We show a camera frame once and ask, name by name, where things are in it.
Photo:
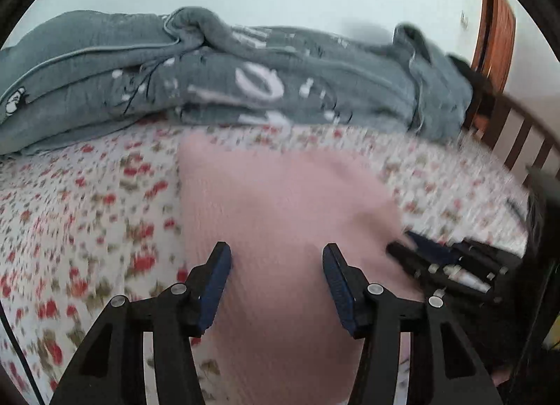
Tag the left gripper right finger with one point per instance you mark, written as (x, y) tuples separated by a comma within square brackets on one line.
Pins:
[(443, 366)]

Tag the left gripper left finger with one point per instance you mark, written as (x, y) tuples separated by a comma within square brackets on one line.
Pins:
[(108, 366)]

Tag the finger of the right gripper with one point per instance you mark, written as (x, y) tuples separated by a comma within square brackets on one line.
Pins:
[(414, 266), (430, 250)]

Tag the pink knitted sweater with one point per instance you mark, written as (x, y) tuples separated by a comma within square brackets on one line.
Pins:
[(277, 337)]

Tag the floral bed sheet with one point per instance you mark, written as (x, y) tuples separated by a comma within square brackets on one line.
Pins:
[(102, 217)]

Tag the black garment on footboard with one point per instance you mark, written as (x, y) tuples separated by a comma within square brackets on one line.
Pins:
[(477, 80)]

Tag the brown wooden door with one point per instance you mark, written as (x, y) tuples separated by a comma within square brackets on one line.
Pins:
[(495, 42)]

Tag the grey printed quilt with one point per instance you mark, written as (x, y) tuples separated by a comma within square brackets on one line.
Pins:
[(85, 74)]

